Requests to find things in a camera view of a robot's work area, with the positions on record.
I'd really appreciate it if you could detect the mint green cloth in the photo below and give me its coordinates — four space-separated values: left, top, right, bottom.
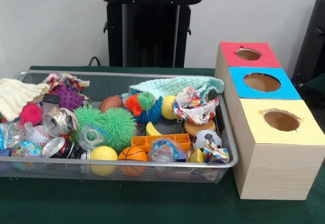
122 76 225 102

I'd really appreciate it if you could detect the cream yellow cloth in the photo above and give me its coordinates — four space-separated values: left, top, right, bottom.
0 78 50 122

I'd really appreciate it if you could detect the clear mesh bin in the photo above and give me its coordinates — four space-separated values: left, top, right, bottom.
0 70 239 184

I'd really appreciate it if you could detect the wooden box with three holes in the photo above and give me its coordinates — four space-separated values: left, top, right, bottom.
214 42 325 201

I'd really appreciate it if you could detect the yellow ball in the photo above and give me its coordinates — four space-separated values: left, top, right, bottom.
161 95 177 120
90 146 118 176

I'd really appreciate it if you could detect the colourful patterned fabric toy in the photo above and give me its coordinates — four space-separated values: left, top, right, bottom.
173 86 220 124

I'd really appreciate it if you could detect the orange yellow plastic toy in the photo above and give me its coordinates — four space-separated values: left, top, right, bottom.
131 134 191 152

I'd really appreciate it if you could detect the small basketball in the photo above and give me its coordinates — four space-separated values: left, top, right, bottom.
184 118 216 136

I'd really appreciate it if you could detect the green spiky ball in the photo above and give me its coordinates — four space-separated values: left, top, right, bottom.
73 105 102 138
99 107 138 151

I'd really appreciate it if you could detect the small soccer ball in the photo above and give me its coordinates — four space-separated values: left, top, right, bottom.
192 129 222 151

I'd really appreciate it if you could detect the bright orange mini basketball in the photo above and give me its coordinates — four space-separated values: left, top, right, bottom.
118 146 148 177

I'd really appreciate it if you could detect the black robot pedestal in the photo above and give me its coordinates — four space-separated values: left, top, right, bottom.
99 0 204 67

